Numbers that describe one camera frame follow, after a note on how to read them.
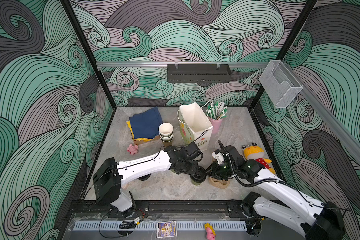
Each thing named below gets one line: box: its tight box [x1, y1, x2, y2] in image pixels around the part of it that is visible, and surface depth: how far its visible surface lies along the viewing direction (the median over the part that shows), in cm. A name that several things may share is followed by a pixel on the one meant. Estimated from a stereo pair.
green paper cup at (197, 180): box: [190, 177, 206, 186], surface depth 74 cm
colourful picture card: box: [157, 221, 177, 238], surface depth 68 cm
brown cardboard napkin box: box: [133, 135, 160, 145], surface depth 98 cm
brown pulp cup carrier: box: [208, 177, 230, 189], surface depth 76 cm
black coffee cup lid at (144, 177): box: [137, 173, 151, 181], surface depth 85 cm
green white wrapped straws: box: [206, 102, 228, 120], surface depth 97 cm
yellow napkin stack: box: [126, 121, 153, 142], surface depth 98 cm
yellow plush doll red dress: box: [242, 142, 276, 174], surface depth 88 cm
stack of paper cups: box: [158, 122, 174, 143], surface depth 90 cm
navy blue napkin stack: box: [129, 106, 163, 139], surface depth 106 cm
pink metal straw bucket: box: [208, 116, 223, 134], surface depth 96 cm
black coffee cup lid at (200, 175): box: [190, 165, 207, 183], surface depth 75 cm
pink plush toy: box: [126, 144, 139, 155], surface depth 94 cm
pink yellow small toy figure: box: [204, 223, 216, 240], surface depth 66 cm
